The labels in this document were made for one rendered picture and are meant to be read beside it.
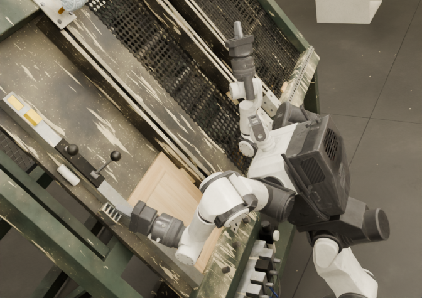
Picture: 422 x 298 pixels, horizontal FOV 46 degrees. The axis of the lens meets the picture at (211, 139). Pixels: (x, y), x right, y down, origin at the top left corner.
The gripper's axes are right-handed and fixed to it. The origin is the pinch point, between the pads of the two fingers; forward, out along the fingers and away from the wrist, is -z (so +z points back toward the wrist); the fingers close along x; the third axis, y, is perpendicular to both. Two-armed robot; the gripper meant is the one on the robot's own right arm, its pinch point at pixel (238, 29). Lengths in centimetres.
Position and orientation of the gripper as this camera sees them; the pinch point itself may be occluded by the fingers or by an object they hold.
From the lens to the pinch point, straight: 193.4
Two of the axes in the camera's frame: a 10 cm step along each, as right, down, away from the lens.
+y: -5.4, -1.9, 8.2
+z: 1.6, 9.3, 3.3
